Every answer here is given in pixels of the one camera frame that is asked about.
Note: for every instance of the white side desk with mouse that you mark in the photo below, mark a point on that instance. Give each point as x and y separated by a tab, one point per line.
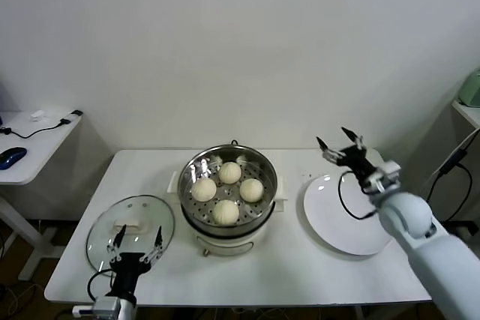
37	155

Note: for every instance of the blue computer mouse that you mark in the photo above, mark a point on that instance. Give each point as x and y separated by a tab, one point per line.
13	156

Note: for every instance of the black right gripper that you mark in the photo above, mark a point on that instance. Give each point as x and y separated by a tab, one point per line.
356	162

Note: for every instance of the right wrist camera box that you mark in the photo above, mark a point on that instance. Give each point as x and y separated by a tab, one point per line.
388	172

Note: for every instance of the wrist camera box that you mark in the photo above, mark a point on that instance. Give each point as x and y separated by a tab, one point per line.
105	305
388	172

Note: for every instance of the small white object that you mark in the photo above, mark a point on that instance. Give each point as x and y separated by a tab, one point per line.
37	115

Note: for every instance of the large white round plate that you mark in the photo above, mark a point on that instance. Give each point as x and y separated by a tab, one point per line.
326	215

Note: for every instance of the mint green appliance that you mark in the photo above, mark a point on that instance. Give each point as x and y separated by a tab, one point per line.
471	89

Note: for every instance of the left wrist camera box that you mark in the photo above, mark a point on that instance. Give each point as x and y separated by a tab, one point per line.
105	305

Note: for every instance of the white side desk with appliance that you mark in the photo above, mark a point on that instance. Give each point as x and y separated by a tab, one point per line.
468	115

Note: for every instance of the round glass pot lid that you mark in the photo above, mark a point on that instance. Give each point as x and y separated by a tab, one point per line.
150	215

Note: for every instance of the white flat device black end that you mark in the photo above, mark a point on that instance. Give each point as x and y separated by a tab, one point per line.
72	116

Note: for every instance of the white steamed baozi bun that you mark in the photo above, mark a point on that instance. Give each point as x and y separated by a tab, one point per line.
225	212
204	189
251	190
230	172

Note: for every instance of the dark monitor edge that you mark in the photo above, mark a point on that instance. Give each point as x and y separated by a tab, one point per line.
1	108

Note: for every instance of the scattered brown crumbs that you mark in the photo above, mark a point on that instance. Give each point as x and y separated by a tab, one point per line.
307	175

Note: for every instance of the white electric cooker base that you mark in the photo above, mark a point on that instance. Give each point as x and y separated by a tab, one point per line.
225	246

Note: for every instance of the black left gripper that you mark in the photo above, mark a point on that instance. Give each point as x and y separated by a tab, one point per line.
129	271

